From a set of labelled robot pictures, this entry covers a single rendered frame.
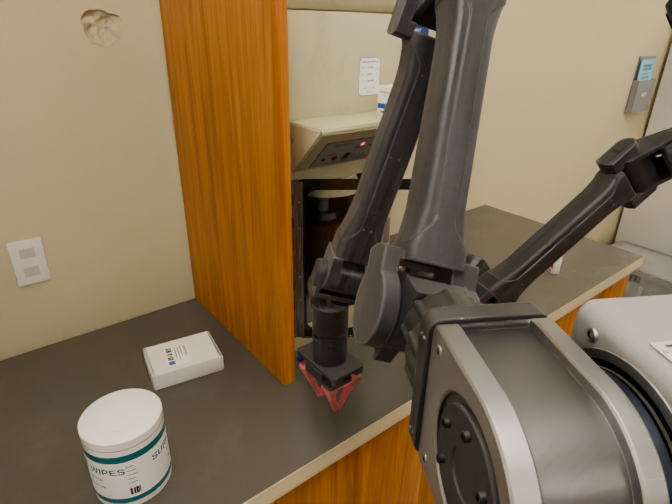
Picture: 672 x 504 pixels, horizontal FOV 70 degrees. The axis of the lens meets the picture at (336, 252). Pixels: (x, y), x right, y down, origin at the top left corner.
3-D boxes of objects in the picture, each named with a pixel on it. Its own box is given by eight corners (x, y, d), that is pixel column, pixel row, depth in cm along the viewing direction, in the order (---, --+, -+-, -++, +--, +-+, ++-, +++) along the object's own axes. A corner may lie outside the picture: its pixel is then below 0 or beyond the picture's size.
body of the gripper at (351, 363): (326, 343, 85) (327, 308, 82) (364, 373, 78) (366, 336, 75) (296, 357, 82) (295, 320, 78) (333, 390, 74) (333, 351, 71)
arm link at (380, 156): (416, -30, 54) (498, 4, 57) (403, -25, 59) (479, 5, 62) (307, 292, 70) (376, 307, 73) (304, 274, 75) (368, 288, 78)
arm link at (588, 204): (645, 139, 82) (666, 185, 86) (619, 136, 87) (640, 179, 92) (456, 307, 83) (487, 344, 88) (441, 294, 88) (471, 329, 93)
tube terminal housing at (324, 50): (242, 310, 138) (220, 10, 105) (331, 278, 156) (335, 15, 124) (291, 353, 120) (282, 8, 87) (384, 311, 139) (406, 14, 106)
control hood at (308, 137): (286, 169, 100) (285, 121, 96) (396, 149, 119) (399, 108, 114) (319, 183, 92) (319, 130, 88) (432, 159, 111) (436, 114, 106)
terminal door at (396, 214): (296, 336, 118) (294, 178, 101) (418, 332, 121) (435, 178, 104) (296, 338, 118) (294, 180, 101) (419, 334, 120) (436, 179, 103)
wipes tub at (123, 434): (86, 471, 87) (68, 408, 81) (157, 437, 95) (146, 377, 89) (107, 524, 78) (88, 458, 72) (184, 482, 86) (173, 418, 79)
